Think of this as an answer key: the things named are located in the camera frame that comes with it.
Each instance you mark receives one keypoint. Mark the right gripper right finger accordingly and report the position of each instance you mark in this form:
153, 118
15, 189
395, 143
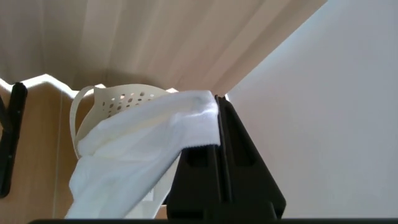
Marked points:
255, 193

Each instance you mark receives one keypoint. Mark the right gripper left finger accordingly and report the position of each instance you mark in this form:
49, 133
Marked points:
192, 193

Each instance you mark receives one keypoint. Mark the white printed t-shirt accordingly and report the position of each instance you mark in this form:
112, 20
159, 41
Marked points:
140, 140

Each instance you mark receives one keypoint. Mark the white laundry basket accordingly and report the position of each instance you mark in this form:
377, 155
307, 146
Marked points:
105, 99

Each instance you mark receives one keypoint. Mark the black clothes rack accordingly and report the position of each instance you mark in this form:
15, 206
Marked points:
14, 130

